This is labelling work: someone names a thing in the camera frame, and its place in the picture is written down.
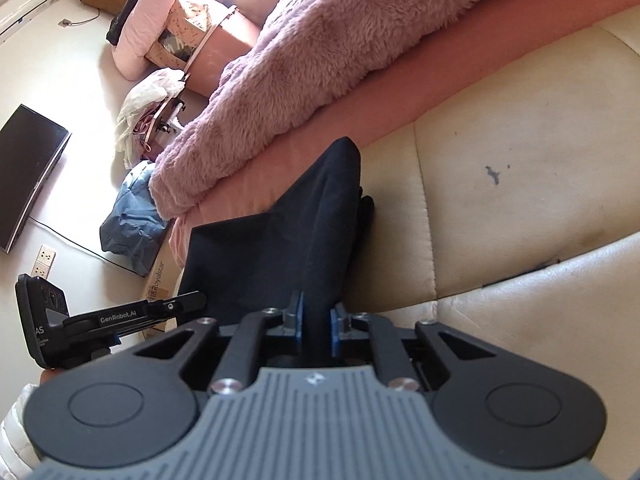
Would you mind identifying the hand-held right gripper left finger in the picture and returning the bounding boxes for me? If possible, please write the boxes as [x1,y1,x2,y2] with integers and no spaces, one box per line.
[132,290,306,393]

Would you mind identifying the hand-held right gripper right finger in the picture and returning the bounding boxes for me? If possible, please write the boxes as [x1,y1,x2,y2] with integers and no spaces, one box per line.
[329,302,501,392]

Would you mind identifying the black pants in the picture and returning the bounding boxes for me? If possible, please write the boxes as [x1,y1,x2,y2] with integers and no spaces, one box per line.
[177,136,376,361]

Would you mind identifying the person's left forearm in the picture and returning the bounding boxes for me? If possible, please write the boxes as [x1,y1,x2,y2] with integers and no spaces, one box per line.
[0,367,66,466]

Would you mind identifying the printed cardboard box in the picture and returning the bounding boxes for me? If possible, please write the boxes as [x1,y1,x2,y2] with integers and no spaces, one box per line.
[141,240,185,333]

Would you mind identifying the blue cloth bag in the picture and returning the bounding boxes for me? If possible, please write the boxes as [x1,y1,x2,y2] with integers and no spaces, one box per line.
[100,160,174,277]

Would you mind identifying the black flat screen television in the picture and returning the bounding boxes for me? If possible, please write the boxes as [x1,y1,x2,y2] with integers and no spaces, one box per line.
[0,105,72,254]

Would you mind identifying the white plastic bag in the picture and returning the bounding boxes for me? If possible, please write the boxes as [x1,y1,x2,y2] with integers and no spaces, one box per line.
[115,67,185,168]

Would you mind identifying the cream leather mattress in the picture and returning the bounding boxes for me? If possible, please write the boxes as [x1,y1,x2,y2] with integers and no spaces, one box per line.
[345,7,640,461]

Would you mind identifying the pink furry blanket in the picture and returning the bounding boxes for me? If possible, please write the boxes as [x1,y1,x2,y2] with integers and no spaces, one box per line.
[149,0,531,218]

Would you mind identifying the pink pillow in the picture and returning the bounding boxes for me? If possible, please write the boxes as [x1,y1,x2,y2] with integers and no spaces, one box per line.
[107,0,177,82]

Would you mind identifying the salmon bed sheet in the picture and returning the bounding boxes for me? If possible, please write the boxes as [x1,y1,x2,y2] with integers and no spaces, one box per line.
[167,0,640,281]

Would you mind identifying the black bag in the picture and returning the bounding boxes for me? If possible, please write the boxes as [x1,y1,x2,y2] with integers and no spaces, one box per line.
[106,0,147,46]

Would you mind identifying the white air conditioner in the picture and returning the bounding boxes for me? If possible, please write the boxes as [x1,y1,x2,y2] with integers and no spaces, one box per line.
[0,0,54,44]

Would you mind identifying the white wall sockets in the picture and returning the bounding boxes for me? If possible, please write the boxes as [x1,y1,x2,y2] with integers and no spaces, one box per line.
[32,245,57,281]

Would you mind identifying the black television cable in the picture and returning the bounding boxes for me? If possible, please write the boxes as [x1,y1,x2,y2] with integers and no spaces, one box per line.
[27,216,147,277]

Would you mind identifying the wall cable with plug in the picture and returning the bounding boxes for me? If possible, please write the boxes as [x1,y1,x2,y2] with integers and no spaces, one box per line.
[58,7,114,28]

